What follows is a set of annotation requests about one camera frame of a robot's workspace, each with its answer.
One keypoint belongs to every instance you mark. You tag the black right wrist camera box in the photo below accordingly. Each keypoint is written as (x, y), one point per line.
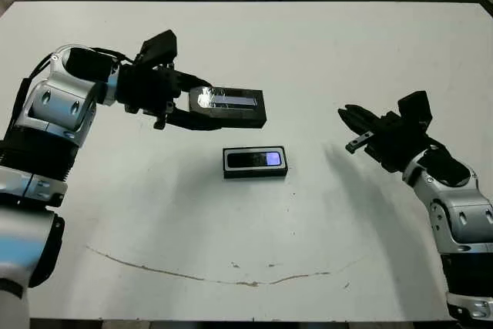
(416, 107)

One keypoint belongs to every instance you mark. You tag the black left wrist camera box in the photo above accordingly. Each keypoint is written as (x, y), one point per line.
(159, 49)

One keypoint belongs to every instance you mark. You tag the glossy black box lid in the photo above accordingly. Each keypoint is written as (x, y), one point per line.
(235, 111)

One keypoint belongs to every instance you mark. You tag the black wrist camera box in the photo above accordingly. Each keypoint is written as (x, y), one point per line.
(416, 107)
(159, 49)

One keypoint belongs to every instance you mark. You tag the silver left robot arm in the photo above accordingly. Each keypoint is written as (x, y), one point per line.
(50, 113)

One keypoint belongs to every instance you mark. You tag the black box base white insert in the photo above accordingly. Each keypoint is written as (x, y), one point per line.
(254, 174)

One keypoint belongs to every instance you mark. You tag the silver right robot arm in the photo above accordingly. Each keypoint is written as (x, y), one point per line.
(454, 205)

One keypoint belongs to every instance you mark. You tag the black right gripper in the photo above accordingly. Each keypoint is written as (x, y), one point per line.
(393, 144)

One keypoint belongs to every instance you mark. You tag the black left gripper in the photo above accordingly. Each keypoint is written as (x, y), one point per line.
(146, 90)

